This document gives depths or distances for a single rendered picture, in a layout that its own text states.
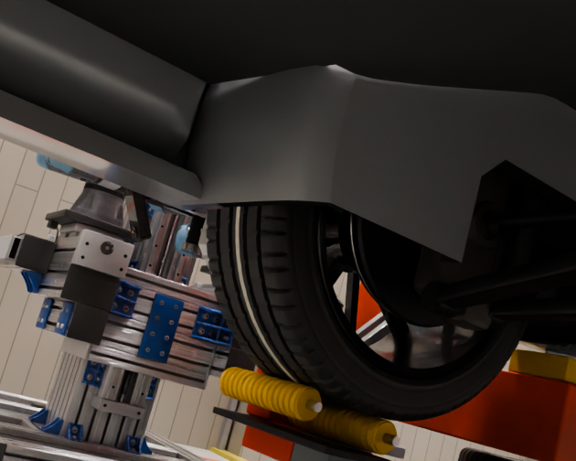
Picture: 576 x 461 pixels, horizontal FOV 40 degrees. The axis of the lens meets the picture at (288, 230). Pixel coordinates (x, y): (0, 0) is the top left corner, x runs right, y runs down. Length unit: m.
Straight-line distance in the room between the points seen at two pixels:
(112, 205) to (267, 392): 0.98
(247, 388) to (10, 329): 3.62
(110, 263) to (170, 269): 0.36
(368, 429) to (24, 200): 3.85
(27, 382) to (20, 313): 0.41
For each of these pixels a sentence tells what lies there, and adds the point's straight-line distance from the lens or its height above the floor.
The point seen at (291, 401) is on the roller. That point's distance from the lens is 1.35.
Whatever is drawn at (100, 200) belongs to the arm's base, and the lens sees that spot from 2.22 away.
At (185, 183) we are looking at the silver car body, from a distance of 1.08.
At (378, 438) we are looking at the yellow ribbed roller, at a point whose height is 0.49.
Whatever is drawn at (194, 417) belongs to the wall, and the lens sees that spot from 5.40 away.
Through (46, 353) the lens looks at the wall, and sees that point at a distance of 5.04.
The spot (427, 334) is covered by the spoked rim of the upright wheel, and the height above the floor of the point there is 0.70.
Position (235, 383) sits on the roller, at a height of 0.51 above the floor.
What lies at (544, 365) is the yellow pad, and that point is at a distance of 1.71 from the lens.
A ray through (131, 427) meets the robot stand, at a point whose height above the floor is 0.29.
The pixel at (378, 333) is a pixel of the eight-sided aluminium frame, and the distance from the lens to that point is 1.70.
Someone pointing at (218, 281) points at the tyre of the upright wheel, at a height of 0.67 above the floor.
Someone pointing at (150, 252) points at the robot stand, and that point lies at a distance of 2.38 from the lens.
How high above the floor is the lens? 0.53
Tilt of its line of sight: 11 degrees up
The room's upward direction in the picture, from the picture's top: 15 degrees clockwise
